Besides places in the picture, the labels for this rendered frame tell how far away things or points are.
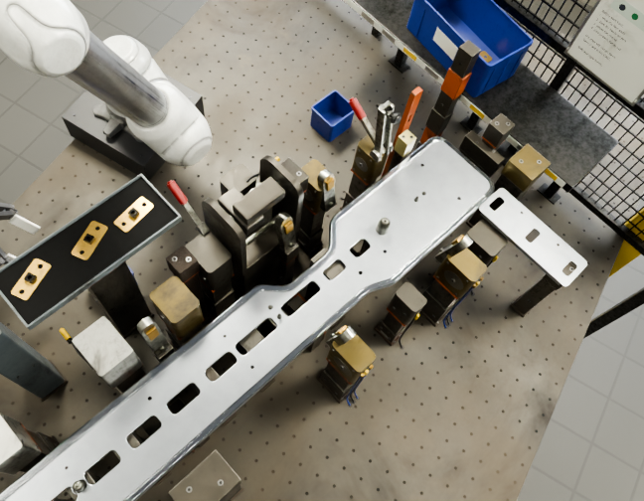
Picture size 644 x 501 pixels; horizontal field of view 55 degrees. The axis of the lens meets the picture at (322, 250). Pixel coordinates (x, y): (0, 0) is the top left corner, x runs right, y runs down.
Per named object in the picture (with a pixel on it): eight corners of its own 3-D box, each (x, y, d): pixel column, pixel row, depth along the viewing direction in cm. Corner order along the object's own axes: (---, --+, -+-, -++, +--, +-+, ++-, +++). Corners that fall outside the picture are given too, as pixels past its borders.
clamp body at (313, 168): (307, 256, 181) (318, 193, 147) (282, 231, 183) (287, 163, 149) (323, 243, 183) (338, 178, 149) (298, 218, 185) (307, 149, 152)
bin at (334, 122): (329, 144, 197) (332, 127, 189) (307, 123, 199) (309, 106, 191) (353, 125, 201) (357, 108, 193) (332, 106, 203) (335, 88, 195)
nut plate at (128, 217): (126, 234, 128) (125, 231, 127) (112, 223, 129) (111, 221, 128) (154, 206, 131) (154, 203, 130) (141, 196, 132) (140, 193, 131)
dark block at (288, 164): (285, 260, 179) (293, 188, 141) (269, 244, 181) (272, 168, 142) (298, 250, 181) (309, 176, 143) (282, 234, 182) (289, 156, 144)
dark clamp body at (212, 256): (219, 327, 169) (208, 274, 135) (191, 296, 172) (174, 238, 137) (239, 310, 172) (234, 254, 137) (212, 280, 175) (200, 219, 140)
